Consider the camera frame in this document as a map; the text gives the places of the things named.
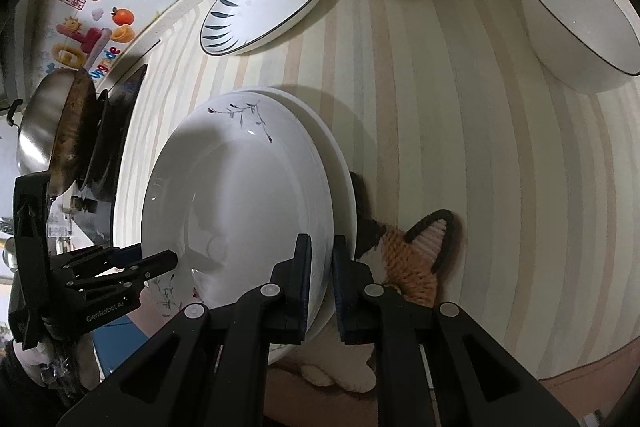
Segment cat-shaped mat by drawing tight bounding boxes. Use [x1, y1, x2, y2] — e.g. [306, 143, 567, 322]
[299, 171, 457, 394]

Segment stainless steel wok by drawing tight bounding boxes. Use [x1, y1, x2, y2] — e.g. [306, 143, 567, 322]
[6, 69, 99, 198]

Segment white plate blue leaf pattern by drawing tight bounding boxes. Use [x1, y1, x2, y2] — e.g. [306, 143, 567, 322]
[200, 0, 333, 56]

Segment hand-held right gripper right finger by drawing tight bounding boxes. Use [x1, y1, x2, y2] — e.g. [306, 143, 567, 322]
[332, 235, 597, 427]

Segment white plate with branch print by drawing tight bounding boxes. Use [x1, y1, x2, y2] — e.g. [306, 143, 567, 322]
[140, 97, 335, 355]

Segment black stove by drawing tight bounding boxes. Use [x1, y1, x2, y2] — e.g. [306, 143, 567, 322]
[72, 63, 151, 253]

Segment plain white plate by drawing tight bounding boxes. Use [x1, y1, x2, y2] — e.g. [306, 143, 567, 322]
[220, 86, 358, 367]

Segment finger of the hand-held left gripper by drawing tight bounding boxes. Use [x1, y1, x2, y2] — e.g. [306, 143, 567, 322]
[49, 242, 145, 279]
[65, 250, 179, 294]

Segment white bowl with dark rim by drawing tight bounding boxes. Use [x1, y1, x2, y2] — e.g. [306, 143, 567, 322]
[518, 0, 640, 94]

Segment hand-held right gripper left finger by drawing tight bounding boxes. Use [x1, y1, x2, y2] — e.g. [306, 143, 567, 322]
[55, 234, 312, 427]

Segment colourful wall stickers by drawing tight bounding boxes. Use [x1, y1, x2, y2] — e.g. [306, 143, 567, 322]
[45, 0, 137, 80]

